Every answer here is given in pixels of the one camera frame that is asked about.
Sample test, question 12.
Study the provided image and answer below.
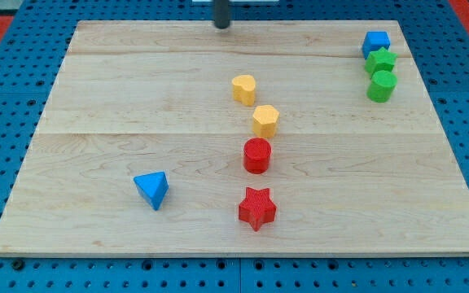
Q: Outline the green star block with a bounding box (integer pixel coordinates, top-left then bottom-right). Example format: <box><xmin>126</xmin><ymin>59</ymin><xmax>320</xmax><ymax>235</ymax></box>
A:
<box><xmin>365</xmin><ymin>47</ymin><xmax>398</xmax><ymax>77</ymax></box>

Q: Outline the green cylinder block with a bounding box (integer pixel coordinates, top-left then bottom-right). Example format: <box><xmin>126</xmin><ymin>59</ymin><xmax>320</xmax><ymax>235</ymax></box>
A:
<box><xmin>366</xmin><ymin>70</ymin><xmax>398</xmax><ymax>103</ymax></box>

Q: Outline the blue triangle block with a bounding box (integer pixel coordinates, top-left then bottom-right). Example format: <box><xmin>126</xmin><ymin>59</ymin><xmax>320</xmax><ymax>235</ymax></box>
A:
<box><xmin>134</xmin><ymin>172</ymin><xmax>169</xmax><ymax>211</ymax></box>

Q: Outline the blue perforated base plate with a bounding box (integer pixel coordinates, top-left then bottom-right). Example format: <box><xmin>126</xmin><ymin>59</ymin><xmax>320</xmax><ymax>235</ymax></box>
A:
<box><xmin>0</xmin><ymin>0</ymin><xmax>469</xmax><ymax>292</ymax></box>

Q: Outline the red star block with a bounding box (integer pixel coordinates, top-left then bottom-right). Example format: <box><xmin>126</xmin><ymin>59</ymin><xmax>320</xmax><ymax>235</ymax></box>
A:
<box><xmin>238</xmin><ymin>187</ymin><xmax>277</xmax><ymax>232</ymax></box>

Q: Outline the yellow heart block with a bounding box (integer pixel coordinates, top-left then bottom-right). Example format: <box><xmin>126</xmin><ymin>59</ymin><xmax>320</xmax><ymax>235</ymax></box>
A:
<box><xmin>231</xmin><ymin>75</ymin><xmax>256</xmax><ymax>106</ymax></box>

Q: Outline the light wooden board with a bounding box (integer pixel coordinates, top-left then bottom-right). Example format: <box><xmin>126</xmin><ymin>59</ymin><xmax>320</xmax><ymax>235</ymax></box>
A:
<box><xmin>0</xmin><ymin>20</ymin><xmax>469</xmax><ymax>258</ymax></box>

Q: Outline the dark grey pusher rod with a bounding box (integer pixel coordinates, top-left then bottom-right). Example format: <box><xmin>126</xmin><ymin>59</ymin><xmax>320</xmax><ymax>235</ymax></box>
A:
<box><xmin>212</xmin><ymin>0</ymin><xmax>230</xmax><ymax>29</ymax></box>

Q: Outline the red cylinder block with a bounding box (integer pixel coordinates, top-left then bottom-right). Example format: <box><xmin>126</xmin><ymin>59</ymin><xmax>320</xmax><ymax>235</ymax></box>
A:
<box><xmin>243</xmin><ymin>138</ymin><xmax>272</xmax><ymax>174</ymax></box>

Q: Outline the blue cube block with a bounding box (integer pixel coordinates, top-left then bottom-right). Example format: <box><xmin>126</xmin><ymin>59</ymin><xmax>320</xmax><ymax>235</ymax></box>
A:
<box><xmin>362</xmin><ymin>31</ymin><xmax>391</xmax><ymax>59</ymax></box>

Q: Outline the yellow hexagon block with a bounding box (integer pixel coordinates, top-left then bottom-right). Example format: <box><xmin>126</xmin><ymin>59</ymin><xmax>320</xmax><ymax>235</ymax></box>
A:
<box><xmin>252</xmin><ymin>105</ymin><xmax>279</xmax><ymax>138</ymax></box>

